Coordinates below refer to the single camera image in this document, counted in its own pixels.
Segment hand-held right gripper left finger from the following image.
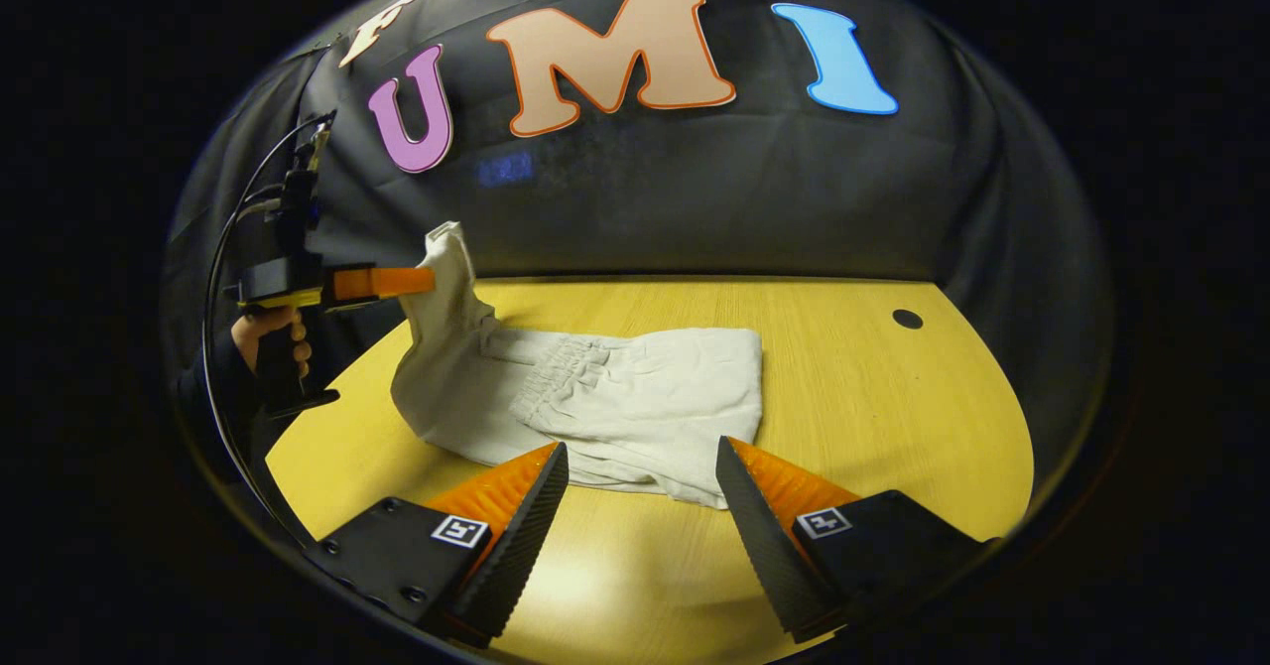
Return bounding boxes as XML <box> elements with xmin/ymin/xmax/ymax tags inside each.
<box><xmin>303</xmin><ymin>440</ymin><xmax>572</xmax><ymax>649</ymax></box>

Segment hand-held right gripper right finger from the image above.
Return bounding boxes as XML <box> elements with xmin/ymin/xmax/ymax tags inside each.
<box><xmin>714</xmin><ymin>435</ymin><xmax>998</xmax><ymax>646</ymax></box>

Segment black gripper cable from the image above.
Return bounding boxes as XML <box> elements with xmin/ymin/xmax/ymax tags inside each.
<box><xmin>201</xmin><ymin>114</ymin><xmax>333</xmax><ymax>547</ymax></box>

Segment black backdrop cloth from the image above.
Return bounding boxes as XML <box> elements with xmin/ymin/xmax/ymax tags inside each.
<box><xmin>164</xmin><ymin>0</ymin><xmax>1117</xmax><ymax>507</ymax></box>

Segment white jeans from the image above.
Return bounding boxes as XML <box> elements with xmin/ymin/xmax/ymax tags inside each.
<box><xmin>390</xmin><ymin>220</ymin><xmax>765</xmax><ymax>510</ymax></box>

